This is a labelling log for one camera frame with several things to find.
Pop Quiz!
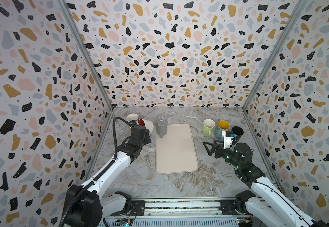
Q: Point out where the white mug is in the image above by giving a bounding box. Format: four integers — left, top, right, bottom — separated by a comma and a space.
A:
137, 119, 154, 133

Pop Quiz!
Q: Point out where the dark teal mug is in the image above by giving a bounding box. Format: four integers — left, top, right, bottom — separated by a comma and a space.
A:
126, 113, 139, 122

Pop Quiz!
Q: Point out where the light green mug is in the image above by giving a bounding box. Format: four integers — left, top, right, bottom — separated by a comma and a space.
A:
202, 119, 215, 136

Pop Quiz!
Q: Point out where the blue butterfly mug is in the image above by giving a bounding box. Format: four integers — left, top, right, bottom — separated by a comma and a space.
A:
214, 120, 230, 140

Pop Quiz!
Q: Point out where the grey mug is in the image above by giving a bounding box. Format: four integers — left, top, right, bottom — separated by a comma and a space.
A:
156, 120, 167, 138

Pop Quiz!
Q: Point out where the black mug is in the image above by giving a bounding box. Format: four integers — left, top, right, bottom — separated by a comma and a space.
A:
231, 126, 244, 145

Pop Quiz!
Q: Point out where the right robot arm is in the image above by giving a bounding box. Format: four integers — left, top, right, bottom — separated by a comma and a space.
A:
203, 141, 327, 227

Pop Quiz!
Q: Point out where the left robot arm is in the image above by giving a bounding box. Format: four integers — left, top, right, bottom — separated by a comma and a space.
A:
59, 125, 151, 227

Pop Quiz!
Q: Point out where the beige rectangular tray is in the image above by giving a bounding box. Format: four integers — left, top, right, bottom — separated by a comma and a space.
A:
155, 124, 198, 175

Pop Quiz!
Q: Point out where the left corner aluminium profile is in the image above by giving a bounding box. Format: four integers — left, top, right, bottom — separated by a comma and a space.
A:
57, 0, 113, 112

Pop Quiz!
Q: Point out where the corner aluminium profile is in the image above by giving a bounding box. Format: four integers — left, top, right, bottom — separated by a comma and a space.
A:
57, 0, 113, 112
242, 0, 307, 112

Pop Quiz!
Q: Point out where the right corner aluminium profile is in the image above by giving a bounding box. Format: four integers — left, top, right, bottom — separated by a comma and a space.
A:
242, 0, 307, 112

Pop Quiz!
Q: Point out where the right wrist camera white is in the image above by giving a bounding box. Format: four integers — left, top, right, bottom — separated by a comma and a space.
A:
222, 131, 236, 149

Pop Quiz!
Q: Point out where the black corrugated cable conduit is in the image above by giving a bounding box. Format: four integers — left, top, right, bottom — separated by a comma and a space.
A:
58, 117, 132, 227

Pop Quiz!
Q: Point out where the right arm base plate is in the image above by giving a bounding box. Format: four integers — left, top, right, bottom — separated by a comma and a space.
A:
219, 198, 250, 215

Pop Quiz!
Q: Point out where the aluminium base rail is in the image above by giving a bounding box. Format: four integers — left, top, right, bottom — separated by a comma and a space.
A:
60, 197, 304, 227

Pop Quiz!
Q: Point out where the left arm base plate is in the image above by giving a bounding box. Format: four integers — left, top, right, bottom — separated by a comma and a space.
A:
108, 200, 146, 218

